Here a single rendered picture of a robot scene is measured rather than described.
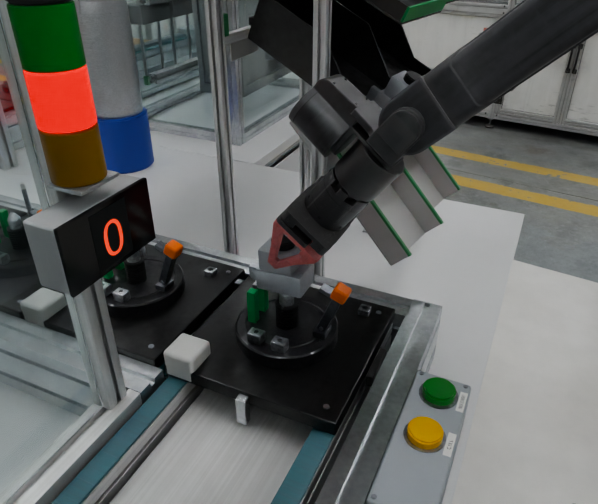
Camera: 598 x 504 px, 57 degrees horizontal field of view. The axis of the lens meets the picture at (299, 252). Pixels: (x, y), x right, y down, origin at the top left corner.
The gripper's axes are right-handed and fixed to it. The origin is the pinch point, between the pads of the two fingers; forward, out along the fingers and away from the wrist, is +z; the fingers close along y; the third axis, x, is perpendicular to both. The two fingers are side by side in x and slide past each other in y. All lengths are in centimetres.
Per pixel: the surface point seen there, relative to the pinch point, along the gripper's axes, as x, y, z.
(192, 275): -7.6, -6.3, 22.8
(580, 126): 97, -392, 54
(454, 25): -22, -406, 71
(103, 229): -13.9, 19.9, -3.9
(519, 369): 39.5, -19.6, 0.5
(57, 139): -20.7, 21.2, -10.0
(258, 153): -24, -82, 51
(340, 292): 8.4, 0.8, -2.5
